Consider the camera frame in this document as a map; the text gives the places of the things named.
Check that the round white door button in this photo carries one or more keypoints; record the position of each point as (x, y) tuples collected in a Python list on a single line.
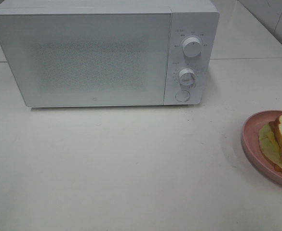
[(182, 96)]

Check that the white microwave door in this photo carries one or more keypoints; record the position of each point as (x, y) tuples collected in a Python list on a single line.
[(87, 60)]

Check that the pink round plate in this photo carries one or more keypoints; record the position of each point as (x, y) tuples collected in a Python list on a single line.
[(251, 147)]

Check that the white bread sandwich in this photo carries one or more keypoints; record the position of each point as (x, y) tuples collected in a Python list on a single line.
[(270, 142)]

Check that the lower white timer knob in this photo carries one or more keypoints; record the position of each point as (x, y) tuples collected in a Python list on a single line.
[(186, 77)]

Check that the upper white power knob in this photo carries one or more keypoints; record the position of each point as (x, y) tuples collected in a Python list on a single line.
[(192, 46)]

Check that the white microwave oven body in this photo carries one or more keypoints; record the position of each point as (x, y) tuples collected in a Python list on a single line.
[(188, 18)]

